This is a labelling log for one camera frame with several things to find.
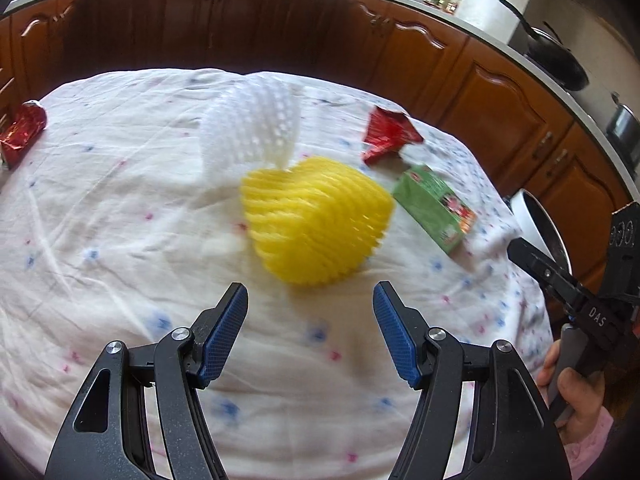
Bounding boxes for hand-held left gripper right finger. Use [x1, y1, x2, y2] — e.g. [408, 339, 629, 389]
[372, 281, 571, 480]

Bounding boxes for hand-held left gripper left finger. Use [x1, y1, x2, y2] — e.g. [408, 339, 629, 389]
[45, 282, 249, 480]

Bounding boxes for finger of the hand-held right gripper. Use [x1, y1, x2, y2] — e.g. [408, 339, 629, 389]
[507, 237, 586, 321]

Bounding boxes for white black waste bin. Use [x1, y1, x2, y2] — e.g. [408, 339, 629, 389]
[510, 188, 573, 281]

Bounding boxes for green drink carton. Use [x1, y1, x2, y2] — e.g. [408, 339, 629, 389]
[391, 164, 477, 256]

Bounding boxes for yellow foam fruit net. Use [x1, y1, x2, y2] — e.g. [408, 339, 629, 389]
[239, 155, 396, 287]

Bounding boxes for person's right forearm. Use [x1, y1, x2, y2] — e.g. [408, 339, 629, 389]
[562, 405, 617, 480]

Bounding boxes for person's right hand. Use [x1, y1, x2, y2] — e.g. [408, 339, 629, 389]
[537, 340, 613, 446]

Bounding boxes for white dotted tablecloth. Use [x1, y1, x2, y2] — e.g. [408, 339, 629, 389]
[0, 67, 553, 480]

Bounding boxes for steel cooking pot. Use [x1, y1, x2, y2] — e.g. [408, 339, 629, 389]
[606, 91, 640, 158]

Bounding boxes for torn red snack wrapper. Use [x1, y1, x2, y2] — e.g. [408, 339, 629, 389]
[361, 106, 425, 167]

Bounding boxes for black wok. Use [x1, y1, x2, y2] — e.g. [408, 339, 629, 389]
[499, 0, 590, 92]

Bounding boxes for large white foam fruit net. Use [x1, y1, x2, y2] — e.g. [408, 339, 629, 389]
[200, 77, 303, 171]

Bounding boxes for grey kitchen countertop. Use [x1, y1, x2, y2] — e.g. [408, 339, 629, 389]
[0, 0, 640, 181]

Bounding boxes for shiny red foil wrapper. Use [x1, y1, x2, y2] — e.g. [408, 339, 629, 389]
[0, 101, 48, 168]

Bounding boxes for wooden lower cabinets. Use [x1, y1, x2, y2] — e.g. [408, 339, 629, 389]
[0, 0, 636, 291]

